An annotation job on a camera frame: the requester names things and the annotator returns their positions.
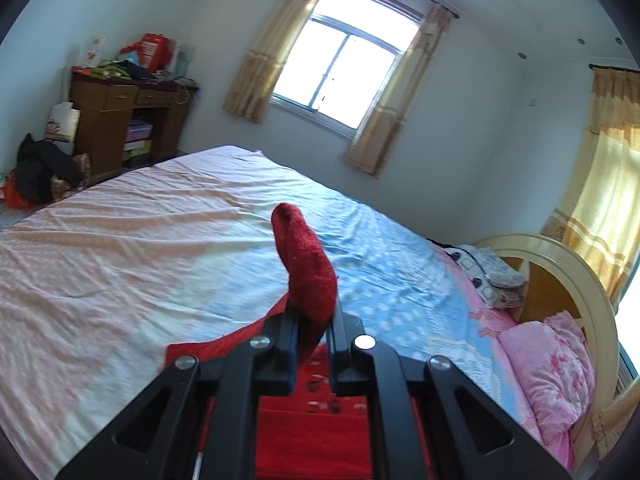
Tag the brown wooden desk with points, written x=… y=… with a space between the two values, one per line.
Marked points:
x=100 y=120

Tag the black clothing pile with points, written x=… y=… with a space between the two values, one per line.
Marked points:
x=40 y=170

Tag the grey patterned pillow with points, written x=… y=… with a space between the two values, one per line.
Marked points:
x=490 y=270

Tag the white printed box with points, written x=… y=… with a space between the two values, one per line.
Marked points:
x=94 y=51

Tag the bed with blue pink sheet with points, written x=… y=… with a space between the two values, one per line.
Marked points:
x=125 y=260

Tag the large side window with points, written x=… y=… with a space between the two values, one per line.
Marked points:
x=630 y=320

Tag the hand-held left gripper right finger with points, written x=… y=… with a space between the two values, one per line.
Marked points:
x=345 y=355

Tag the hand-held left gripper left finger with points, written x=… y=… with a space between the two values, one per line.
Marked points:
x=288 y=360

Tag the yellow striped curtain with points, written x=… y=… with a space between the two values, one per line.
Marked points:
x=600 y=185

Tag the beige floral patterned curtain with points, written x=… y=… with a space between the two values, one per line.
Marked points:
x=610 y=420

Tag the cream wooden headboard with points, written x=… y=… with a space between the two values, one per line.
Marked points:
x=565 y=260

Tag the red knitted sweater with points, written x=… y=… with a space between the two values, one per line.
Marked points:
x=305 y=260

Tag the red plastic bag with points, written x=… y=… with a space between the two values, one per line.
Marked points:
x=17 y=195

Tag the white paper bag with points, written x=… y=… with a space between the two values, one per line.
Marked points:
x=62 y=125

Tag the pile of mixed clothes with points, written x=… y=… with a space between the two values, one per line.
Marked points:
x=120 y=69

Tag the sliding glass window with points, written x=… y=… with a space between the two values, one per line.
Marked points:
x=340 y=60

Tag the brown floral cushion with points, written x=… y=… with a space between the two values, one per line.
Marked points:
x=70 y=182

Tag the stack of coloured boxes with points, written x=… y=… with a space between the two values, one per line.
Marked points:
x=137 y=142

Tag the beige window curtain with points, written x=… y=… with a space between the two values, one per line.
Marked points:
x=270 y=50
x=395 y=110

